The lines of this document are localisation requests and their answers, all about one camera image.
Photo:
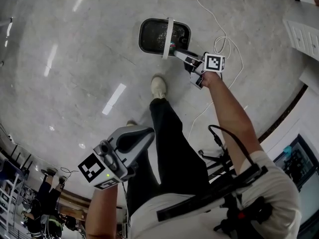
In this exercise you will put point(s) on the person's black trousers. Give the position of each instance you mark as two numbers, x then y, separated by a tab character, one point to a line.
172	153

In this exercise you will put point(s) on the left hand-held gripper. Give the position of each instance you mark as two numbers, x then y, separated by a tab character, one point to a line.
124	146

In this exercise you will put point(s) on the black office chair base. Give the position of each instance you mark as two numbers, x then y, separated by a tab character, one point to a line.
214	163

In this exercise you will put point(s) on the glass display cabinet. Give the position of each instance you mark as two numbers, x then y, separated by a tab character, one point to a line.
299	160

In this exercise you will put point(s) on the person's beige shoe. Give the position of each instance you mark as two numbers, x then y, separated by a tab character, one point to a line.
130	123
158	86

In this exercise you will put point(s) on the person's left forearm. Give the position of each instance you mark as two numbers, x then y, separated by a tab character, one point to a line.
102	213

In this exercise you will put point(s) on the person's white shirt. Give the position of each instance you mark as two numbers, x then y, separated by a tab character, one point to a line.
269	183

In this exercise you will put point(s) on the person's right forearm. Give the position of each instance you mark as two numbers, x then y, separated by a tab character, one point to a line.
229	113

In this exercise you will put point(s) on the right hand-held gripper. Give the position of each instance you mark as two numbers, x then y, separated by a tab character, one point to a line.
214	62

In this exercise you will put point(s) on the white panelled cabinet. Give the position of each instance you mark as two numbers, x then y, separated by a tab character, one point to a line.
304	37

